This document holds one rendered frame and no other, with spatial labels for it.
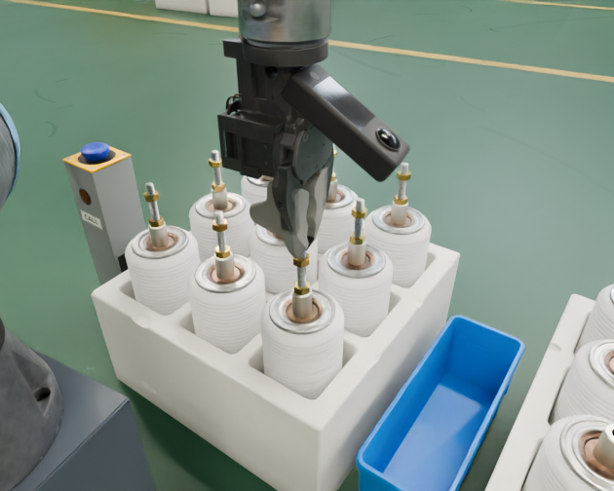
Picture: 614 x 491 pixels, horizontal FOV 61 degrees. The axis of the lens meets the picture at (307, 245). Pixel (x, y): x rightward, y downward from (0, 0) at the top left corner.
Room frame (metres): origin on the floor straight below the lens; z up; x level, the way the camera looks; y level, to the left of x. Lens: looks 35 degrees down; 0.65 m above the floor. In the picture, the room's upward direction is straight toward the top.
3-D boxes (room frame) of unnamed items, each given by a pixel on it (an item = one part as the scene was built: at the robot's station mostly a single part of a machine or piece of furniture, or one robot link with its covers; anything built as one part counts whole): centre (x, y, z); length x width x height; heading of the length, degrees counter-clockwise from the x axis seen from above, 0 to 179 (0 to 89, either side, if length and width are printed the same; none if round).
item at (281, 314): (0.44, 0.01, 0.25); 0.08 x 0.08 x 0.01
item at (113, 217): (0.71, 0.31, 0.16); 0.07 x 0.07 x 0.31; 55
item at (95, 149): (0.71, 0.31, 0.32); 0.04 x 0.04 x 0.02
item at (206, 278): (0.51, 0.10, 0.25); 0.08 x 0.08 x 0.01
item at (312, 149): (0.45, 0.02, 0.48); 0.09 x 0.08 x 0.12; 61
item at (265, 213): (0.43, 0.03, 0.38); 0.06 x 0.03 x 0.09; 61
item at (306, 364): (0.44, 0.01, 0.16); 0.10 x 0.10 x 0.18
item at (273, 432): (0.60, 0.03, 0.09); 0.39 x 0.39 x 0.18; 55
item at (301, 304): (0.44, 0.01, 0.26); 0.02 x 0.02 x 0.03
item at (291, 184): (0.42, 0.01, 0.42); 0.05 x 0.02 x 0.09; 151
